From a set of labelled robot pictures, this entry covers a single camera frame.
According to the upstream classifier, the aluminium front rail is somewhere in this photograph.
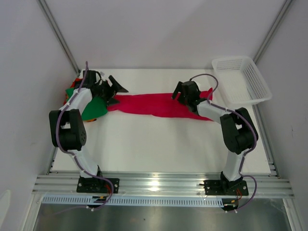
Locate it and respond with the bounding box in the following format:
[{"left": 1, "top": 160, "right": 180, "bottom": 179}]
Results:
[{"left": 32, "top": 171, "right": 295, "bottom": 198}]

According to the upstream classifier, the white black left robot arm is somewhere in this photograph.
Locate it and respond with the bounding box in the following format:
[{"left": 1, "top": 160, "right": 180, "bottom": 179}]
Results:
[{"left": 49, "top": 69, "right": 128, "bottom": 193}]

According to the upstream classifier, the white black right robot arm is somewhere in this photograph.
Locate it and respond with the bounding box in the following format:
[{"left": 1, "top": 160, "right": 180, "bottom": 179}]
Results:
[{"left": 172, "top": 80, "right": 258, "bottom": 194}]

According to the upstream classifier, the white plastic basket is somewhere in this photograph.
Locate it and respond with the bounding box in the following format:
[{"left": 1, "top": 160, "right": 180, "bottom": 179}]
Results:
[{"left": 212, "top": 56, "right": 272, "bottom": 108}]

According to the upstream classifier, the white slotted cable duct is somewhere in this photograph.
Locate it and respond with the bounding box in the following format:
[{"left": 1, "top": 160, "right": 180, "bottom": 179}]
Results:
[{"left": 42, "top": 194, "right": 223, "bottom": 208}]

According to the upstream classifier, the green folded t shirt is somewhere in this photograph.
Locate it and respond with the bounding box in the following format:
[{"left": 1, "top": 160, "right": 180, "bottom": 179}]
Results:
[{"left": 65, "top": 88, "right": 108, "bottom": 121}]

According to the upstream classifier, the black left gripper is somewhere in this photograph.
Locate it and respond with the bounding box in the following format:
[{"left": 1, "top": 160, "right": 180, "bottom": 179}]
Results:
[{"left": 95, "top": 76, "right": 128, "bottom": 107}]

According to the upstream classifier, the aluminium corner post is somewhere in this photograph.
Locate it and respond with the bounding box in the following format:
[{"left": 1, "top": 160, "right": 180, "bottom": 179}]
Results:
[
  {"left": 37, "top": 0, "right": 80, "bottom": 74},
  {"left": 253, "top": 0, "right": 296, "bottom": 64}
]

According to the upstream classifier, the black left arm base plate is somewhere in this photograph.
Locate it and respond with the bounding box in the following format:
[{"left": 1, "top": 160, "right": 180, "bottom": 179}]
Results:
[{"left": 76, "top": 177, "right": 111, "bottom": 193}]

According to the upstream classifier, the red folded t shirt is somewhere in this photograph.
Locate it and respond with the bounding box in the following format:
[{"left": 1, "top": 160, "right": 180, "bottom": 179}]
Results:
[{"left": 64, "top": 78, "right": 82, "bottom": 104}]

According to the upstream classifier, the crimson t shirt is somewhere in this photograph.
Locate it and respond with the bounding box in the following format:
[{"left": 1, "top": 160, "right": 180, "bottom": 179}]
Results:
[{"left": 107, "top": 93, "right": 210, "bottom": 121}]

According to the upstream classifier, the right aluminium corner post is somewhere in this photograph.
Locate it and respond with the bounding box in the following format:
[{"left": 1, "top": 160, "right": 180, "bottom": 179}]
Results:
[{"left": 253, "top": 0, "right": 296, "bottom": 64}]

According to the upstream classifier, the left aluminium corner post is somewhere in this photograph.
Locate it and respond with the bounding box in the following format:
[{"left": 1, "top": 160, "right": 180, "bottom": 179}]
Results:
[{"left": 37, "top": 0, "right": 80, "bottom": 74}]

